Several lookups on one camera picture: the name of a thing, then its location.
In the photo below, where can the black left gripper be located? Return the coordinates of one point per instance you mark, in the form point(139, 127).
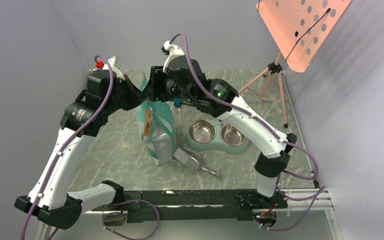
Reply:
point(137, 96)

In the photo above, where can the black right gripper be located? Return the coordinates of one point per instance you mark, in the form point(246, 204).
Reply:
point(155, 90)

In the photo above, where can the green pet food bag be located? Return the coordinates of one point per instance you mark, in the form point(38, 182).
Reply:
point(156, 127)

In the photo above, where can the metal food scoop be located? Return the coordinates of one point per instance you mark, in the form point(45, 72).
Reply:
point(193, 161)

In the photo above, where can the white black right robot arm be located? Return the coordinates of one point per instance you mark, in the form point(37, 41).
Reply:
point(216, 97)

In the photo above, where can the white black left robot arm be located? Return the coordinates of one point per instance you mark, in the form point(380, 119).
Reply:
point(50, 200)

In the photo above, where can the teal double pet bowl stand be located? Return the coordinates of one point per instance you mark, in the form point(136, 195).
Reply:
point(217, 143)

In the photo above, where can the blue building block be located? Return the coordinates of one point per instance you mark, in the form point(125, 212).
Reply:
point(177, 102)

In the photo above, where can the steel bowl left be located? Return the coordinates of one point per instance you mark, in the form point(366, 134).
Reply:
point(202, 131)

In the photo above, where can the steel bowl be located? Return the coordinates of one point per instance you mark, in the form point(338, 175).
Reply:
point(231, 136)
point(202, 131)

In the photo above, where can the steel bowl right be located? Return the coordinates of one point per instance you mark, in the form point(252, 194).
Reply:
point(231, 136)

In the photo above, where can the pink tripod stand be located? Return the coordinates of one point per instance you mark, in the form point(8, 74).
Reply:
point(273, 69)

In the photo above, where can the pink perforated board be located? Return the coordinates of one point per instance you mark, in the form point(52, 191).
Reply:
point(299, 27)

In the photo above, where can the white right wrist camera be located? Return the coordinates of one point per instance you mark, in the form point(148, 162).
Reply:
point(172, 51)

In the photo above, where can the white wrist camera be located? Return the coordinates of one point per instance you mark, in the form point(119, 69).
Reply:
point(172, 51)
point(114, 63)

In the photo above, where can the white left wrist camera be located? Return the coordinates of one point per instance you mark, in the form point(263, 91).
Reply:
point(114, 63)

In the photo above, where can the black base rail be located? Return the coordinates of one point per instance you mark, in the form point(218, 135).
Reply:
point(174, 205)

